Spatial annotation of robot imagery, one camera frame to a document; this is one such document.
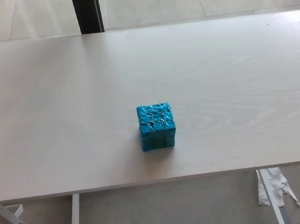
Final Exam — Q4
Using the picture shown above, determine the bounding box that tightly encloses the white slanted table leg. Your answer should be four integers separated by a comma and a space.
256, 168, 287, 224

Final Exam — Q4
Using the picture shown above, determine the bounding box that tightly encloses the black vertical post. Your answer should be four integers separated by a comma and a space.
70, 0, 106, 35

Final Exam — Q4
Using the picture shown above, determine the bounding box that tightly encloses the torn white paper scrap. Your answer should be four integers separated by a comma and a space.
255, 165, 300, 218

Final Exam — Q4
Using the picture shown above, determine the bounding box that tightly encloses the white straight table leg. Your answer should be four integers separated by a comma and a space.
67, 193, 82, 224

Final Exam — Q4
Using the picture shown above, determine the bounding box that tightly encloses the white metal bracket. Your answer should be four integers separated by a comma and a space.
3, 203, 25, 220

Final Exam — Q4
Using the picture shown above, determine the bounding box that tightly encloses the blue foil-wrapped cube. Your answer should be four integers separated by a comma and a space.
135, 102, 179, 153

